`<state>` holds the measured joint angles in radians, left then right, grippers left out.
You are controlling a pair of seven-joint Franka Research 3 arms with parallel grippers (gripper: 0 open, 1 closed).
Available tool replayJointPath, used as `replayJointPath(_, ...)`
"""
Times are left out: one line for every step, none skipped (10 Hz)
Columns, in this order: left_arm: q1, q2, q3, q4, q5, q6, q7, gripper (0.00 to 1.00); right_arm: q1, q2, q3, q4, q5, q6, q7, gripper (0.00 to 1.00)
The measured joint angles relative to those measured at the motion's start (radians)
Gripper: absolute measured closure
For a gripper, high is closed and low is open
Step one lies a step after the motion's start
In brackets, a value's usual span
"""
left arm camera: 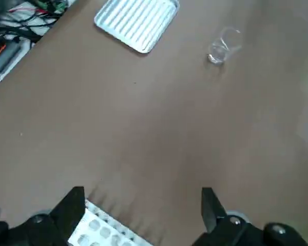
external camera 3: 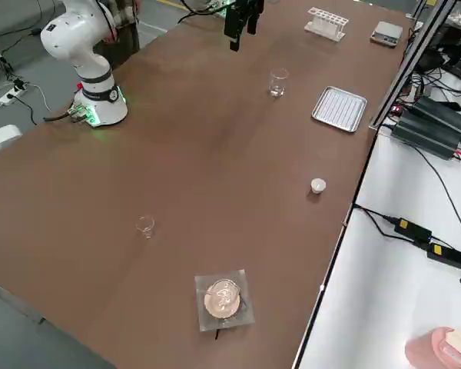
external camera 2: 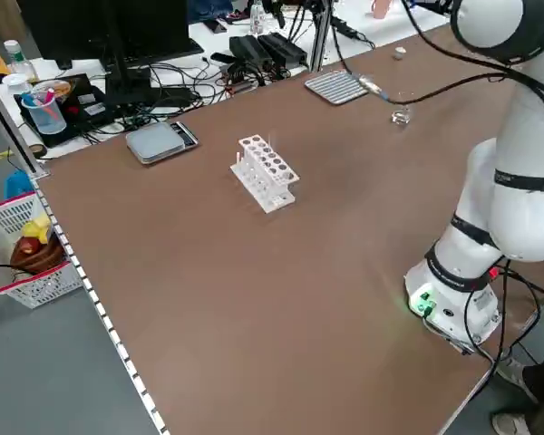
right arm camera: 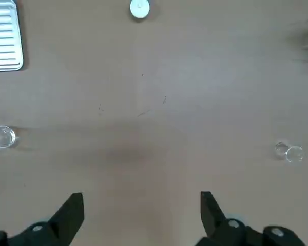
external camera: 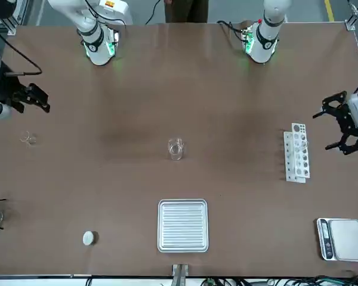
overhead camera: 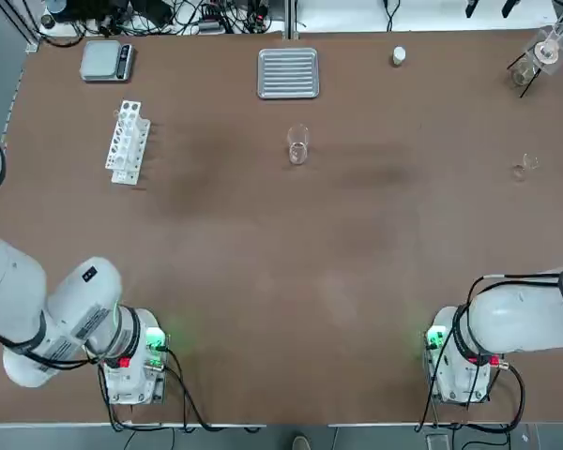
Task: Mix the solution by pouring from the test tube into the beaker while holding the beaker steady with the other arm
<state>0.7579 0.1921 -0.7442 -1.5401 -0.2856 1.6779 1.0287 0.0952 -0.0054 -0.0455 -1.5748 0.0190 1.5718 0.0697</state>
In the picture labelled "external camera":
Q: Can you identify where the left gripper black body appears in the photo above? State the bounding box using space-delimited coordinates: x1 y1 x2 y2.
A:
337 104 358 138

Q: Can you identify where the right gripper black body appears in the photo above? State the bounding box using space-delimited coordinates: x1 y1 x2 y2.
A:
0 71 21 105

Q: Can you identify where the glass test tube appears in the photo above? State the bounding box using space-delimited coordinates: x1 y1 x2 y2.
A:
291 137 310 152

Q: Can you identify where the tall glass beaker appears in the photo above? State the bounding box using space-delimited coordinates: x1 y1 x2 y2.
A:
166 137 186 161

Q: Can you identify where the small glass beaker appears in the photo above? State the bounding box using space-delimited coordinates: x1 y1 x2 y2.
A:
19 130 38 147

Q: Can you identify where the white test tube rack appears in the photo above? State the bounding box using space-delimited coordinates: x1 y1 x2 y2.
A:
283 122 311 184

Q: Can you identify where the silver digital scale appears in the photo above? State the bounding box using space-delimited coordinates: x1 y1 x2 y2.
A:
316 218 358 262

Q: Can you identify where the white box with yellow label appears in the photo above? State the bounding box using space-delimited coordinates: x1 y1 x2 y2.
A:
98 0 134 25

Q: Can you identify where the small white lidded cup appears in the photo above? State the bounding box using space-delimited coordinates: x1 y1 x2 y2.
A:
82 231 96 246

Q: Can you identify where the person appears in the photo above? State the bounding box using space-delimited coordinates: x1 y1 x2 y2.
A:
163 0 209 24

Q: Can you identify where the ribbed metal tray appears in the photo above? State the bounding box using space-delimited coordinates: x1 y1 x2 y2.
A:
157 198 209 253

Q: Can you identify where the black left base cable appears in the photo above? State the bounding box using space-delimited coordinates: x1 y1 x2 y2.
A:
216 20 248 42

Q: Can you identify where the aluminium frame post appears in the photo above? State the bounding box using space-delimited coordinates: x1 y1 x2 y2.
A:
171 263 190 286

